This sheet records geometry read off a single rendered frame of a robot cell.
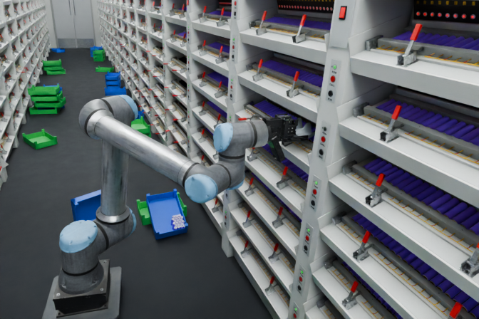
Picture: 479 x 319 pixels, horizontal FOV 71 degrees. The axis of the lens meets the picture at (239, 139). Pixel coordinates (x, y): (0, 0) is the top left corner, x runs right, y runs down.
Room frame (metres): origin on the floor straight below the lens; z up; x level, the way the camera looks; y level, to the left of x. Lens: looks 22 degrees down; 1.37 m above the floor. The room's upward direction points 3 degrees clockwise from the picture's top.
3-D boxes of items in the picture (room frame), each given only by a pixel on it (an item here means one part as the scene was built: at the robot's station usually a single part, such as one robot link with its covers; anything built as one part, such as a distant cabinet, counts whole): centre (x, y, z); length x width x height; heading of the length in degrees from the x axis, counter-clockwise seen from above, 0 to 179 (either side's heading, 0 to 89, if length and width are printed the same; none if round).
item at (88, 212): (1.83, 0.89, 0.10); 0.30 x 0.08 x 0.20; 135
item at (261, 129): (1.06, -0.06, 0.97); 0.10 x 0.05 x 0.09; 26
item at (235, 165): (1.00, 0.03, 0.86); 0.12 x 0.09 x 0.12; 150
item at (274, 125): (1.09, -0.13, 0.98); 0.12 x 0.08 x 0.09; 116
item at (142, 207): (1.95, 0.51, 0.04); 0.30 x 0.20 x 0.08; 116
